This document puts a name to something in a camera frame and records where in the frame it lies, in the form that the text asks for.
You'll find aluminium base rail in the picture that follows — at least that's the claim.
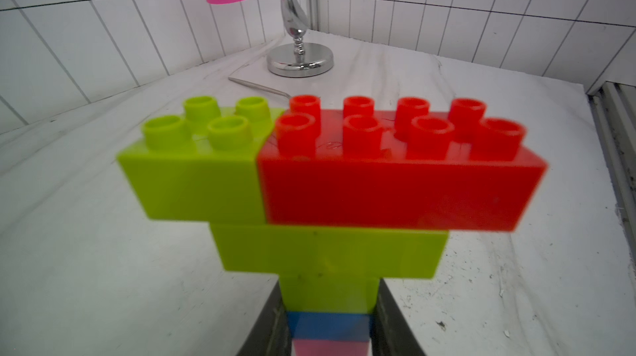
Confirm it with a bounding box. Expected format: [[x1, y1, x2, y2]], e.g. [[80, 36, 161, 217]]
[[585, 81, 636, 238]]

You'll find red lego brick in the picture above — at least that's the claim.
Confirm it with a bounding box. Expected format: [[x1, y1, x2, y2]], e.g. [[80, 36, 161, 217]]
[[257, 95, 548, 232]]

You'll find blue small lego brick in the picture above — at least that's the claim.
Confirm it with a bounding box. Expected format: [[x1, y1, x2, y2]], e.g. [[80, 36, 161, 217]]
[[287, 311, 374, 342]]

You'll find lime long lego brick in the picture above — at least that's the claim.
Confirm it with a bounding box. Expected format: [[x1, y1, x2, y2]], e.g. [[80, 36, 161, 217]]
[[210, 223, 449, 279]]

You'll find pink small lego brick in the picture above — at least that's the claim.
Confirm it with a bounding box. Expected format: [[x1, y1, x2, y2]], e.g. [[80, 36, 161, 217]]
[[292, 339, 370, 356]]

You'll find lime small lego brick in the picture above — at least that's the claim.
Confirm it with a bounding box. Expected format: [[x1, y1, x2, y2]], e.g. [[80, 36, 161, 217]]
[[278, 275, 380, 314], [117, 96, 284, 224]]

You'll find silver fork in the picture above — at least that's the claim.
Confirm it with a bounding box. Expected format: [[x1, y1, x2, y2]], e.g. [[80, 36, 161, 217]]
[[228, 77, 292, 100]]

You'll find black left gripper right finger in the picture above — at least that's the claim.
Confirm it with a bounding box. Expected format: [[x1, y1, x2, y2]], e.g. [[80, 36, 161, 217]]
[[370, 279, 427, 356]]

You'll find chrome glass holder stand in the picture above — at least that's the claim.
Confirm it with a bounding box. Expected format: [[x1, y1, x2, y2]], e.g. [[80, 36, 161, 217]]
[[267, 0, 334, 79]]

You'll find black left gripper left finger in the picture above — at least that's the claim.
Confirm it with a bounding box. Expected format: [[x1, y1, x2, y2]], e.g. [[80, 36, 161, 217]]
[[237, 283, 292, 356]]

